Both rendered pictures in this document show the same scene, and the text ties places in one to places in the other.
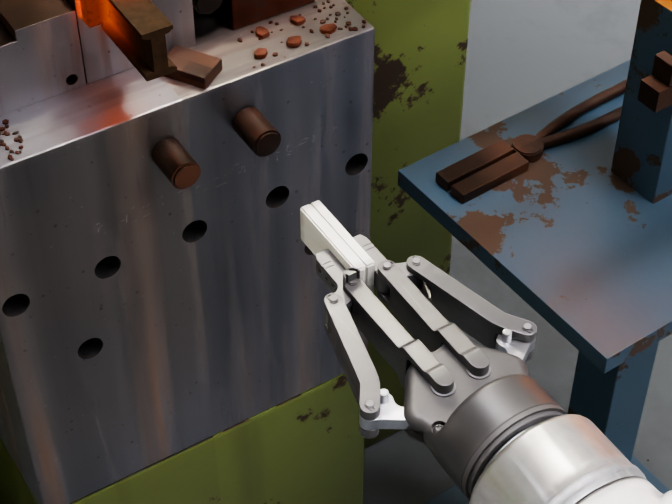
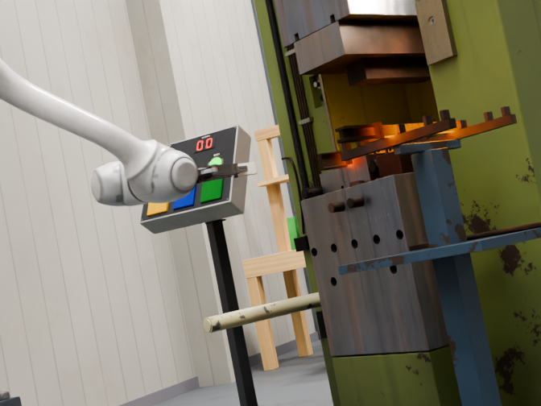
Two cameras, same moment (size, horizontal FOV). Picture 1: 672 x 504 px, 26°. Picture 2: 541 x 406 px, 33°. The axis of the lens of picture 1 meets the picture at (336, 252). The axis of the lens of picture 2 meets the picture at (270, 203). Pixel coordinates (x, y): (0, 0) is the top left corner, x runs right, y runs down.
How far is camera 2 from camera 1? 250 cm
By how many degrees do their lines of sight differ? 89
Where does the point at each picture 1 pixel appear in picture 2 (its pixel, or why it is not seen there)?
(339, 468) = not seen: outside the picture
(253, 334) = (380, 304)
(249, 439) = (390, 366)
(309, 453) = (415, 395)
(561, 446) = not seen: hidden behind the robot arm
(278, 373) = (393, 333)
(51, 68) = (337, 182)
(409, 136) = (530, 292)
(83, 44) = (343, 176)
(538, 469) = not seen: hidden behind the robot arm
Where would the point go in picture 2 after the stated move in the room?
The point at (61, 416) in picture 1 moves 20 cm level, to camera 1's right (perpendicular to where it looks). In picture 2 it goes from (329, 308) to (340, 311)
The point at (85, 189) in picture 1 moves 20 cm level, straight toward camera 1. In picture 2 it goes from (324, 213) to (256, 226)
